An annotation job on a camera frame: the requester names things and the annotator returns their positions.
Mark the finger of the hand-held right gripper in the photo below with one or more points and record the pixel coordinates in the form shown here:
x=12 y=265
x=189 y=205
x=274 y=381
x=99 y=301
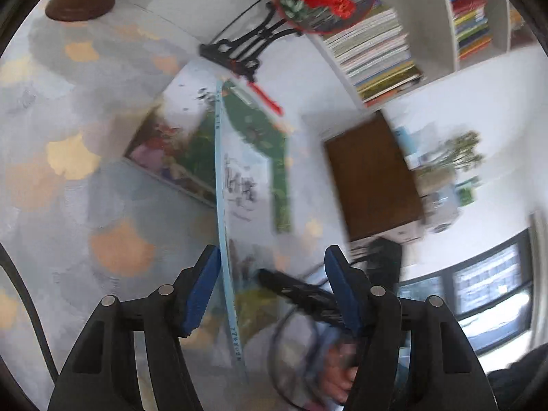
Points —
x=291 y=287

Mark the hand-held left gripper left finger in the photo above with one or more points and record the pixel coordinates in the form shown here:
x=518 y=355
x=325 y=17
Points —
x=201 y=295

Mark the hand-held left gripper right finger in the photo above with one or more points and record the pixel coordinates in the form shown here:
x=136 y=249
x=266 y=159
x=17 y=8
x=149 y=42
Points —
x=342 y=295

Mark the pale book with grass picture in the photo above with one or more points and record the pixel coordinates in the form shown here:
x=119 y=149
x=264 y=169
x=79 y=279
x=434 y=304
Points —
x=239 y=188

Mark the pale book with flower picture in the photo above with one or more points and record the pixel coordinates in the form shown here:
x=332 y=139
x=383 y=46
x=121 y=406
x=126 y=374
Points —
x=180 y=158

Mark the person's right forearm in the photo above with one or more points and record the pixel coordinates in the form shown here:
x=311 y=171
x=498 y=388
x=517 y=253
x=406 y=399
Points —
x=518 y=381

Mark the row of pale books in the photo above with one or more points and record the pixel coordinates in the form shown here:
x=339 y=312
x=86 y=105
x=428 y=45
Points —
x=376 y=51

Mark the row of red green books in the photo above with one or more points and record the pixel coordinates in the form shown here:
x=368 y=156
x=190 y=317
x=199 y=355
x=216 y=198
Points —
x=471 y=25

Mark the person's right hand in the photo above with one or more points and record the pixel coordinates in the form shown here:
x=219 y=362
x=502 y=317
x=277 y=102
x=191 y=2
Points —
x=338 y=376

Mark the brown wooden cabinet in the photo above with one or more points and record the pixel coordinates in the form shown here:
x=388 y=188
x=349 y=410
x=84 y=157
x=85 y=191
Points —
x=372 y=180

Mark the plant in tall vase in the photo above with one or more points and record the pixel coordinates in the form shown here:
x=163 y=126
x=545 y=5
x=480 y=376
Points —
x=436 y=175

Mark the window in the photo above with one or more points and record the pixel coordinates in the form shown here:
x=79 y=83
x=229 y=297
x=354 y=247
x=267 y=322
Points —
x=483 y=282

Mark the green box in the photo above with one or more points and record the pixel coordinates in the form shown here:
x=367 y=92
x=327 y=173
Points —
x=466 y=192

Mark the light blue box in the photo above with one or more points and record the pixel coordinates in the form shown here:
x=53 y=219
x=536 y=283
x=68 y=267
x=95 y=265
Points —
x=404 y=137

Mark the red tassel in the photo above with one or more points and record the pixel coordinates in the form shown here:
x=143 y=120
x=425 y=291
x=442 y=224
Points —
x=265 y=98

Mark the black fan stand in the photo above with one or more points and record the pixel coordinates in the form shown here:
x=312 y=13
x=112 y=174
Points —
x=231 y=49

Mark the white bookshelf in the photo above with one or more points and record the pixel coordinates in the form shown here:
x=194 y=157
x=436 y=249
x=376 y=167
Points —
x=428 y=8

